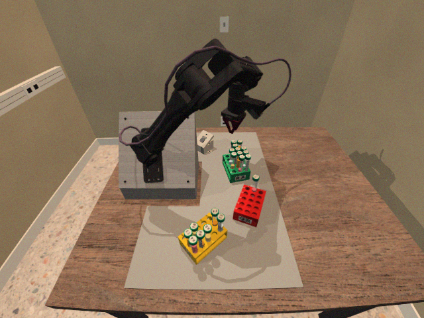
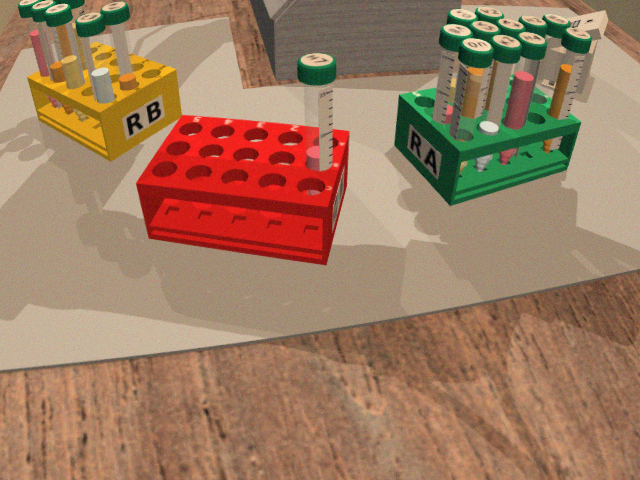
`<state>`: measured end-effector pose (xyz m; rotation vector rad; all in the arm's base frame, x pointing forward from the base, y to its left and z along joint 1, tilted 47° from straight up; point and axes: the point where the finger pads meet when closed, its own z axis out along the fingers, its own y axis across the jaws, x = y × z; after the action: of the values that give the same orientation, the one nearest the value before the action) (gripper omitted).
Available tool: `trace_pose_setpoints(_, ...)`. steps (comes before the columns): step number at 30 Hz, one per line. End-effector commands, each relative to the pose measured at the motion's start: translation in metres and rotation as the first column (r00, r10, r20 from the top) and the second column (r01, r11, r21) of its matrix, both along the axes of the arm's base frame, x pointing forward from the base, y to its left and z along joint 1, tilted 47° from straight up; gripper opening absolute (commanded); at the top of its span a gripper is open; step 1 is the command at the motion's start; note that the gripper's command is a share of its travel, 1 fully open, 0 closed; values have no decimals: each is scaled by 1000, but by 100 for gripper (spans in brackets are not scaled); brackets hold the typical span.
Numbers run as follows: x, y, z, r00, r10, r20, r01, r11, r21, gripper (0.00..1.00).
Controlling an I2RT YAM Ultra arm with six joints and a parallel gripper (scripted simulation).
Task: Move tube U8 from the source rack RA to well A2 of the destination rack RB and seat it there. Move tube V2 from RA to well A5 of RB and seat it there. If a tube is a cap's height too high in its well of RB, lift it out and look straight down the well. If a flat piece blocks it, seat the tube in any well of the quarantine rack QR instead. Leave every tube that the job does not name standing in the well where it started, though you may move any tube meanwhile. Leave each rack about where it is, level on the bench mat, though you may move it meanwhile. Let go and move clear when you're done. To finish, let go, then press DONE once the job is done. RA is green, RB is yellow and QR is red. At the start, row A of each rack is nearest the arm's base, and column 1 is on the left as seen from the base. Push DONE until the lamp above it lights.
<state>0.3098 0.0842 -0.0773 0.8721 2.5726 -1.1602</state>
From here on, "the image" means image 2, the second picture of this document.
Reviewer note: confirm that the green test tube rack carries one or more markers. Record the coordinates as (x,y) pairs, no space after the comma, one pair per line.
(428,146)

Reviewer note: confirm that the yellow test tube rack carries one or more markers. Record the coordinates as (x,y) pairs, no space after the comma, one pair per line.
(131,118)

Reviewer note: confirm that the red test tube rack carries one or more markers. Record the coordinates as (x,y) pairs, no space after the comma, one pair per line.
(283,223)

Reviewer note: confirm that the beige bench mat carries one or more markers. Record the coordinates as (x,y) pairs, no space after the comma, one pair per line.
(82,283)

